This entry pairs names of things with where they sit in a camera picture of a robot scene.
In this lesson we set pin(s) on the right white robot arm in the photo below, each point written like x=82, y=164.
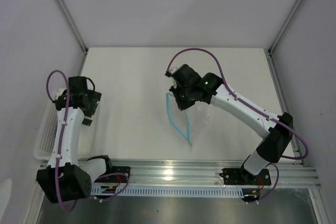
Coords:
x=275, y=130

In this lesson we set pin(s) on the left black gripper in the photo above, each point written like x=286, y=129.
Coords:
x=94, y=98

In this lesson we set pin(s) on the clear zip top bag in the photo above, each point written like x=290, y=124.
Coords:
x=187, y=123

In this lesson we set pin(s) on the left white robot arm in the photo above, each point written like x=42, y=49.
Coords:
x=63, y=180

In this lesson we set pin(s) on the left aluminium frame post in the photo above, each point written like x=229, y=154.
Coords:
x=71, y=24

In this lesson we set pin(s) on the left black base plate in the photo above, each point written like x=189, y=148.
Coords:
x=118, y=179

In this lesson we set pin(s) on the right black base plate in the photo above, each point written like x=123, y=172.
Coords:
x=238, y=176

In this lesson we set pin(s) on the aluminium mounting rail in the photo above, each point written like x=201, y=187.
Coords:
x=206, y=173

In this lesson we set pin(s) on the right aluminium frame post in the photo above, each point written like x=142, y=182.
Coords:
x=295, y=9

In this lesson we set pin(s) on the aluminium frame post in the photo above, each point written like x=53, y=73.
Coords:
x=71, y=24
x=295, y=9

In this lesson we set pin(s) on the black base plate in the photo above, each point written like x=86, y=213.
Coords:
x=238, y=176
x=118, y=179

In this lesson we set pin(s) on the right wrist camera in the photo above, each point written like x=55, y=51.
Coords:
x=171, y=71

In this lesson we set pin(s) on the white perforated plastic basket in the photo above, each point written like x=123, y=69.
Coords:
x=46, y=136

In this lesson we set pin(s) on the white slotted cable duct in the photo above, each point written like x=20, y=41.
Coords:
x=104, y=191

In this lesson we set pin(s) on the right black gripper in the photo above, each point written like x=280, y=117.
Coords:
x=181, y=105

